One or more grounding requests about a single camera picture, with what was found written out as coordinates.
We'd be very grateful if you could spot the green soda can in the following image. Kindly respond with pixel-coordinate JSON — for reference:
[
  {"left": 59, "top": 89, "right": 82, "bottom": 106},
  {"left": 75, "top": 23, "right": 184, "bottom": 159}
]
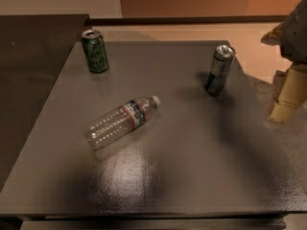
[{"left": 82, "top": 29, "right": 108, "bottom": 73}]

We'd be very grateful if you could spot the silver black slim can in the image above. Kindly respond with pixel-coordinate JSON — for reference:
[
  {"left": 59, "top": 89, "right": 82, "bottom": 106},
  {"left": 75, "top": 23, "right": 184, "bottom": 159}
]
[{"left": 205, "top": 45, "right": 236, "bottom": 96}]

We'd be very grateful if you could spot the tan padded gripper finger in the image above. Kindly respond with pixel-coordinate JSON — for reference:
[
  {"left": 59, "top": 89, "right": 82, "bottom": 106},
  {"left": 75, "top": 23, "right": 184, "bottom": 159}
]
[{"left": 269, "top": 62, "right": 307, "bottom": 123}]

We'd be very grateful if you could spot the clear plastic water bottle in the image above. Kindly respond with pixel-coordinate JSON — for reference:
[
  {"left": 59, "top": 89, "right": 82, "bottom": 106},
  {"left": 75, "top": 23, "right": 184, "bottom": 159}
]
[{"left": 83, "top": 96, "right": 161, "bottom": 150}]

